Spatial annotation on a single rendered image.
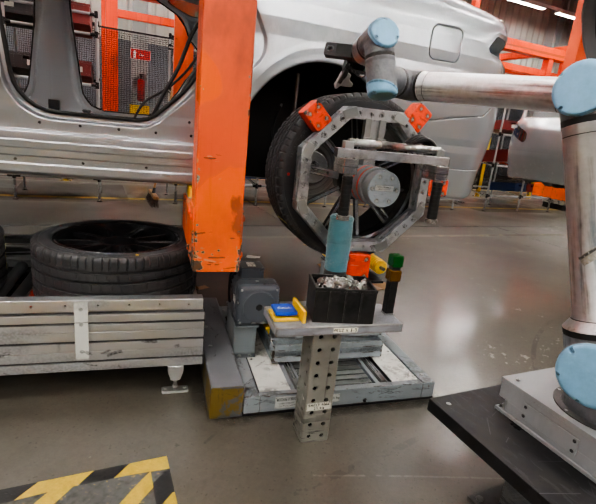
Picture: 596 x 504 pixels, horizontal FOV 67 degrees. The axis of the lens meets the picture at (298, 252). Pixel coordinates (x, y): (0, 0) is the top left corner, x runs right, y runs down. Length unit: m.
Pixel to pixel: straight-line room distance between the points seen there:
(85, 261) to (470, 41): 1.95
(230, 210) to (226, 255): 0.16
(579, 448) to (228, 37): 1.46
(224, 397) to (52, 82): 2.76
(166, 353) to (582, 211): 1.39
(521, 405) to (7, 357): 1.62
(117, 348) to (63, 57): 2.50
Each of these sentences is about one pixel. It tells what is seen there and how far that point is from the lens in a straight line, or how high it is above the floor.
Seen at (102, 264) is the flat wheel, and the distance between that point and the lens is 1.78.
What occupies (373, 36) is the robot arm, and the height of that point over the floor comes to 1.30.
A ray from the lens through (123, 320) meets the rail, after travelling 1.73.
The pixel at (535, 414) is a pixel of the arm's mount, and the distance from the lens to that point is 1.42.
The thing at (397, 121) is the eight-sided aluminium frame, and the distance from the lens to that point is 1.78.
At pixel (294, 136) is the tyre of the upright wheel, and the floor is 0.99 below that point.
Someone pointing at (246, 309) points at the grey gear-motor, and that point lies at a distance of 1.82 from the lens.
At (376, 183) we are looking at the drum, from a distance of 1.61.
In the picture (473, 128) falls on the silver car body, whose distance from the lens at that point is 2.52.
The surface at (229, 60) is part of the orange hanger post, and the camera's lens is 1.51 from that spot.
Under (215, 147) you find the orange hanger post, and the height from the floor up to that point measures 0.94.
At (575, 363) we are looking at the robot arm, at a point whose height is 0.61.
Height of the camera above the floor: 1.04
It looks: 16 degrees down
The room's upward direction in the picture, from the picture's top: 6 degrees clockwise
